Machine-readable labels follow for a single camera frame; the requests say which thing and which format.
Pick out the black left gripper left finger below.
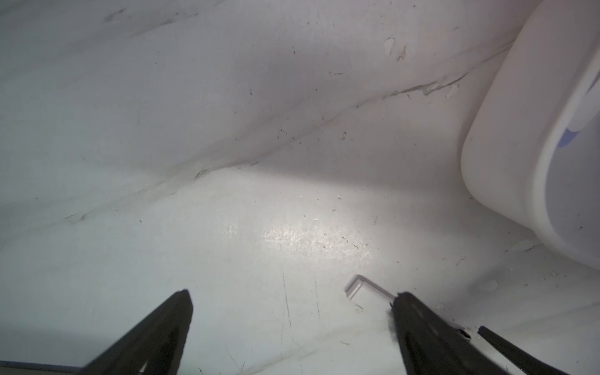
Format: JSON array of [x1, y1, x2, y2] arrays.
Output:
[[79, 290, 193, 374]]

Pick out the white plastic storage box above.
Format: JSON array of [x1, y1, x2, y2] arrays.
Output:
[[461, 1, 599, 267]]

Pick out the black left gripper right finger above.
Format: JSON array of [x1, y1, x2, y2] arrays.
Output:
[[392, 292, 506, 374]]

